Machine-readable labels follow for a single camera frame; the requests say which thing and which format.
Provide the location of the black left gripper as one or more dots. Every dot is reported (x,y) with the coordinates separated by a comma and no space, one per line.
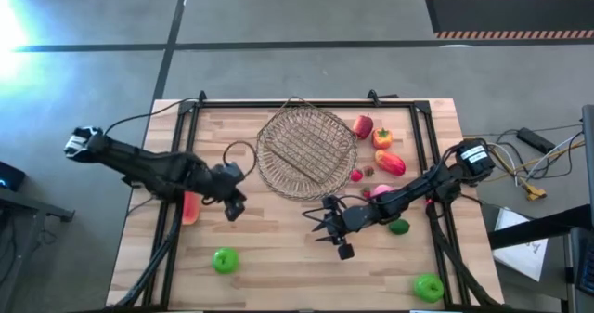
(225,180)

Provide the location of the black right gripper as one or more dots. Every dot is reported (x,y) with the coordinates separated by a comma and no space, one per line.
(357,217)

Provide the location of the watermelon slice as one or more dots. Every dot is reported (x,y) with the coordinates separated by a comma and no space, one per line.
(190,211)

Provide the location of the pink peach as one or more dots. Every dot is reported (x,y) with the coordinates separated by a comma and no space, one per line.
(381,190)

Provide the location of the dark green avocado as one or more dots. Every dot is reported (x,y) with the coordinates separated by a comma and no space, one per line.
(399,226)

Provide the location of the green apple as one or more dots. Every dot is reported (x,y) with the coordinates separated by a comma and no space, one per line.
(225,260)
(428,288)

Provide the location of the red yellow mango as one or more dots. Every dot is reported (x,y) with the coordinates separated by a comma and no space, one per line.
(391,163)

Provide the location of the orange bell pepper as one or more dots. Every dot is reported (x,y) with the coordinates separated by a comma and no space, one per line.
(382,139)

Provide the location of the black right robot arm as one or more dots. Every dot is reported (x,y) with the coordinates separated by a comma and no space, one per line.
(417,187)

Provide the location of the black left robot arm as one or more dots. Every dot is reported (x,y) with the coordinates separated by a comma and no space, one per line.
(139,164)

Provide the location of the red apple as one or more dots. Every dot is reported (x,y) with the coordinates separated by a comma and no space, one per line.
(363,127)

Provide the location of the white paper sheet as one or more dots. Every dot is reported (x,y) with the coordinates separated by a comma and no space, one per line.
(524,259)

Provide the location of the grey side desk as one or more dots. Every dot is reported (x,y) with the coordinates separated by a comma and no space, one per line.
(28,201)

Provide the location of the black desk leg bar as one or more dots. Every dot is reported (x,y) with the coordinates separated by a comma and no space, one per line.
(533,229)

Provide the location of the black device blue light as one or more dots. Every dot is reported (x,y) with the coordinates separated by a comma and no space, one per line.
(11,176)

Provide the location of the black power strip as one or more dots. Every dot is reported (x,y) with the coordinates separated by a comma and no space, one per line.
(536,140)

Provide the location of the dark laptop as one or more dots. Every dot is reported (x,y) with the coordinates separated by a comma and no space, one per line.
(587,266)

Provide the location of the black hazard-striped floor mat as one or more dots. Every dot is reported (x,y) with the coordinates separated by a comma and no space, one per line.
(510,16)

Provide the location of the black aluminium rig frame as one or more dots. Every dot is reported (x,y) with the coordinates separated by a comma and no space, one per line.
(223,103)

